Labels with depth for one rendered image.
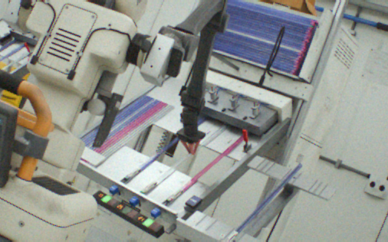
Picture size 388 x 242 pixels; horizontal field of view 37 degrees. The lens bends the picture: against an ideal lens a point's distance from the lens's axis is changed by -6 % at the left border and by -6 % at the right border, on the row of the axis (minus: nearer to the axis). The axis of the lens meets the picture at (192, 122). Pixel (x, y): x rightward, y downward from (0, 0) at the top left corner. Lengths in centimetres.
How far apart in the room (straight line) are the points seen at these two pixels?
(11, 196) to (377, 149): 305
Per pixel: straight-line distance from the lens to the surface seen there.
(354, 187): 397
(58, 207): 118
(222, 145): 247
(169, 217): 221
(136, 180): 236
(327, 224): 400
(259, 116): 251
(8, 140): 115
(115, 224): 274
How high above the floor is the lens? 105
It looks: level
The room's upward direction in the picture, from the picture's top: 22 degrees clockwise
